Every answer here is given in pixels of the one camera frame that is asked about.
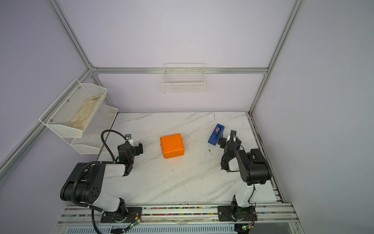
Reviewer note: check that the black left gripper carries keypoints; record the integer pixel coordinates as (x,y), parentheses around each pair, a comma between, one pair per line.
(138,149)

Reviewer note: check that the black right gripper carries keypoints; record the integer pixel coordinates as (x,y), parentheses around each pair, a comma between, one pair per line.
(222,142)

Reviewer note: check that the orange wrapping paper sheet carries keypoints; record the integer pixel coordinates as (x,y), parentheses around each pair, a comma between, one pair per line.
(172,146)

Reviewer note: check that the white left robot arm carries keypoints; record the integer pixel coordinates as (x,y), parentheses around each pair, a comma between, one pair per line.
(84,185)

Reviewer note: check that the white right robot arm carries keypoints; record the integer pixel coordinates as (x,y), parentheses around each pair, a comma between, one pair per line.
(254,169)

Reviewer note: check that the blue tape dispenser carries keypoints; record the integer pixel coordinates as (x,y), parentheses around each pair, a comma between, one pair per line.
(213,139)

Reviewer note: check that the white mesh lower shelf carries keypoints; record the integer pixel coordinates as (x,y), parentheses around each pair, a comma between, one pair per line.
(90,143)

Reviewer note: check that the white mesh shelf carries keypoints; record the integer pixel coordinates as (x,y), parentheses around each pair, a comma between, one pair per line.
(90,143)
(59,114)

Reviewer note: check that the beige cloth in shelf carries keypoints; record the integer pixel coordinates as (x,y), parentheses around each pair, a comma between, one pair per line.
(80,119)

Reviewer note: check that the white mesh upper shelf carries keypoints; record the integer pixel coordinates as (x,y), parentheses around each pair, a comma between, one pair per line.
(59,114)

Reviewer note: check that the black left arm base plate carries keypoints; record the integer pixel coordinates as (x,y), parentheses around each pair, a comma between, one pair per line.
(128,215)

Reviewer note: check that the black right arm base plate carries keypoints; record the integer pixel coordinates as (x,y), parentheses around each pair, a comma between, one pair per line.
(235,214)

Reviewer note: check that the white wire wall basket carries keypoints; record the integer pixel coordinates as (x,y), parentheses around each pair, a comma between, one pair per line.
(183,78)

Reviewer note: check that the aluminium front rail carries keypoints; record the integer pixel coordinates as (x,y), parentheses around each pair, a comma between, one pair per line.
(186,214)

